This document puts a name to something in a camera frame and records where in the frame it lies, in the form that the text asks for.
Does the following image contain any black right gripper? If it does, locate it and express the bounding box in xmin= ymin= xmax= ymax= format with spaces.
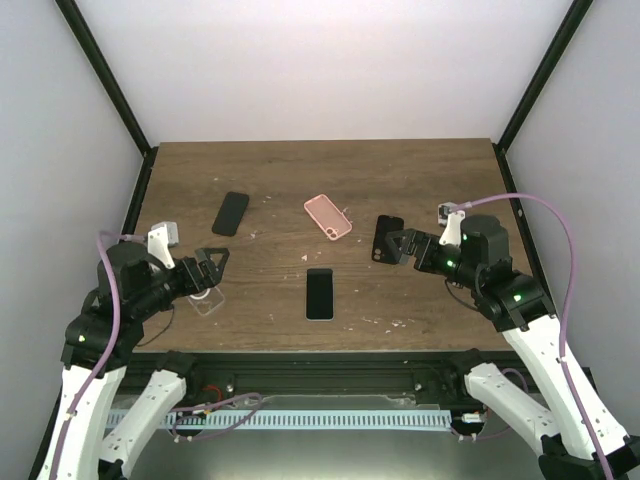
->
xmin=386 ymin=229 xmax=482 ymax=290

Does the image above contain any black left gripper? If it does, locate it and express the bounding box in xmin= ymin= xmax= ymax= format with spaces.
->
xmin=135 ymin=248 xmax=232 ymax=319

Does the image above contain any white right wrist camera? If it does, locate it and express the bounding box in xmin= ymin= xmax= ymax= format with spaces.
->
xmin=437 ymin=202 xmax=466 ymax=247

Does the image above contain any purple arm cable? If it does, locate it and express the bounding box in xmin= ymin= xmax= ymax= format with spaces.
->
xmin=462 ymin=193 xmax=616 ymax=480
xmin=47 ymin=230 xmax=151 ymax=480

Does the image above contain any black phone case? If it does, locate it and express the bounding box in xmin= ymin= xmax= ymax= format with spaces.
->
xmin=371 ymin=215 xmax=404 ymax=265

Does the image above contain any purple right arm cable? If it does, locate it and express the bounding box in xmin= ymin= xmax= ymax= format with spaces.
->
xmin=462 ymin=193 xmax=616 ymax=480

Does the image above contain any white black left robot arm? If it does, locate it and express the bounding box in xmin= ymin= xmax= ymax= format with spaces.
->
xmin=32 ymin=235 xmax=230 ymax=479

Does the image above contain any light blue slotted cable duct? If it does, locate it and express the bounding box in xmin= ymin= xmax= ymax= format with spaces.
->
xmin=106 ymin=409 xmax=452 ymax=433

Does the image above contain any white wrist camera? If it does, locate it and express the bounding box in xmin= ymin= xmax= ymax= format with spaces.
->
xmin=146 ymin=221 xmax=179 ymax=269
xmin=437 ymin=202 xmax=466 ymax=247

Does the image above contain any black phone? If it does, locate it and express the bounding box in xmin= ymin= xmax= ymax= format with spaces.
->
xmin=211 ymin=191 xmax=250 ymax=237
xmin=305 ymin=268 xmax=334 ymax=321

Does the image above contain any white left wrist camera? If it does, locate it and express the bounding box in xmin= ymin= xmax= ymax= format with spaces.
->
xmin=146 ymin=221 xmax=179 ymax=269

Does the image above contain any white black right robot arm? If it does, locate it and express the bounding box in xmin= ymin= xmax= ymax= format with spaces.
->
xmin=385 ymin=212 xmax=639 ymax=479

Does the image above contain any pink phone case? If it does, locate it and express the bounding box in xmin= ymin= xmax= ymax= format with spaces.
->
xmin=303 ymin=194 xmax=352 ymax=241

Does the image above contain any black aluminium frame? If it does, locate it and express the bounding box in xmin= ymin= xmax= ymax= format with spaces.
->
xmin=28 ymin=1 xmax=594 ymax=479

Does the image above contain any clear phone case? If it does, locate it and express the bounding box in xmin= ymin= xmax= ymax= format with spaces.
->
xmin=187 ymin=286 xmax=225 ymax=317

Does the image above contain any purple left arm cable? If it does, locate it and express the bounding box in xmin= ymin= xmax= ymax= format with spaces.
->
xmin=47 ymin=230 xmax=151 ymax=480

